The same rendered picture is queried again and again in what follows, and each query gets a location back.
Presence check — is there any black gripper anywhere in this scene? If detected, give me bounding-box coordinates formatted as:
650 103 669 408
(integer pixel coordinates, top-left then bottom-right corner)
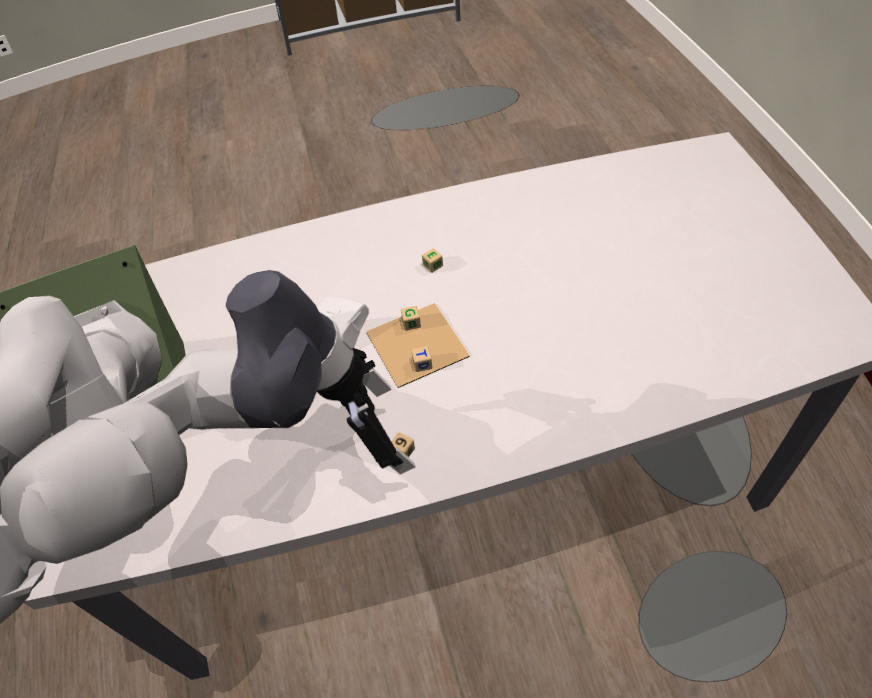
317 348 416 475

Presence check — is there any tan square mat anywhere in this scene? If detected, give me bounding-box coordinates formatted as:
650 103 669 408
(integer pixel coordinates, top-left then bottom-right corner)
367 303 470 388

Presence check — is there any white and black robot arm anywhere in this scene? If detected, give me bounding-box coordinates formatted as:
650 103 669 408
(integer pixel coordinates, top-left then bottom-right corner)
0 270 369 624

